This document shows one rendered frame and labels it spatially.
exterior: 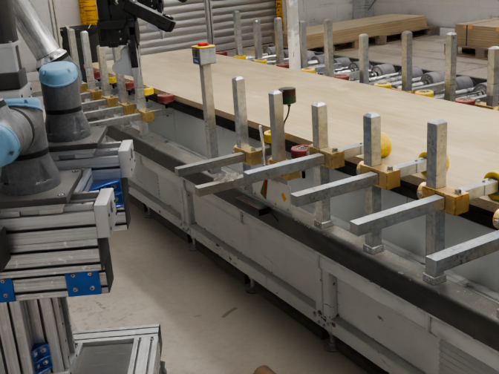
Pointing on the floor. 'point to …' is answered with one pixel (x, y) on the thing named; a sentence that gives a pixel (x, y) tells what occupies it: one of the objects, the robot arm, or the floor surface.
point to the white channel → (293, 34)
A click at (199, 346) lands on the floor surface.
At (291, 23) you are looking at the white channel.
